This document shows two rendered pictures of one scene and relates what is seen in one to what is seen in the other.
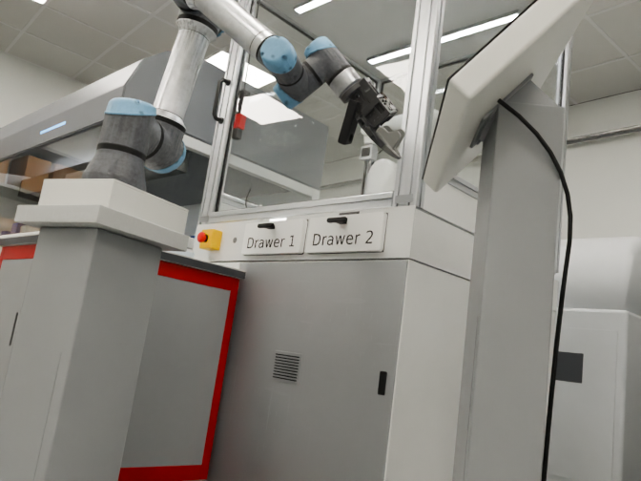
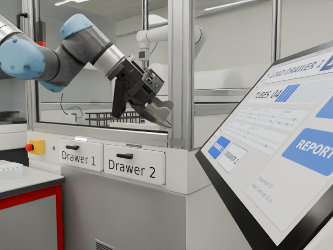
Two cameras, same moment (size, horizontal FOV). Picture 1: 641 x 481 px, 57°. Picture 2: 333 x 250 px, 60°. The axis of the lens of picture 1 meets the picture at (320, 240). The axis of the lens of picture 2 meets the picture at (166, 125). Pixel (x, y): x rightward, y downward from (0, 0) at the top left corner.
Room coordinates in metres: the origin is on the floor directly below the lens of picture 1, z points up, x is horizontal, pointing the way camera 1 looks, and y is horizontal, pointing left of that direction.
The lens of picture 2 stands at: (0.66, -0.05, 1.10)
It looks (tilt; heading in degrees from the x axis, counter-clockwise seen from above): 5 degrees down; 352
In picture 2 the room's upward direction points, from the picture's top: straight up
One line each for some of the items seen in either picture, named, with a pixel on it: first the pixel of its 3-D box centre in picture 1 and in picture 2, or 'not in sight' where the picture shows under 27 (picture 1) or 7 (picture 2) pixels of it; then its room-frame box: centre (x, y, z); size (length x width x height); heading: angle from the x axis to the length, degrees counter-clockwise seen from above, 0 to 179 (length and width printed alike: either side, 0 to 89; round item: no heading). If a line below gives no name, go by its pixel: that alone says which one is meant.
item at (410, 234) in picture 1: (373, 267); (157, 142); (2.24, -0.22, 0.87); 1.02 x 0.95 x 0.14; 45
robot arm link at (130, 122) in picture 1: (129, 127); not in sight; (1.41, 0.51, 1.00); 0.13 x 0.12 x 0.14; 164
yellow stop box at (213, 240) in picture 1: (210, 240); (36, 146); (2.15, 0.40, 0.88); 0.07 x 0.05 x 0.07; 45
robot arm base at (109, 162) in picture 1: (117, 171); not in sight; (1.40, 0.51, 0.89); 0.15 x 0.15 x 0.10
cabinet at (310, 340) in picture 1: (359, 394); (158, 225); (2.23, -0.22, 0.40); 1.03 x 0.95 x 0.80; 45
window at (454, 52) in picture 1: (506, 82); (245, 3); (1.89, -0.56, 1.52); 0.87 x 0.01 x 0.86; 135
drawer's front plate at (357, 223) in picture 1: (344, 233); (132, 163); (1.70, -0.07, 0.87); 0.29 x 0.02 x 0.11; 45
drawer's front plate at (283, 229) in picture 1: (273, 238); (79, 154); (1.93, 0.16, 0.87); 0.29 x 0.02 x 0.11; 45
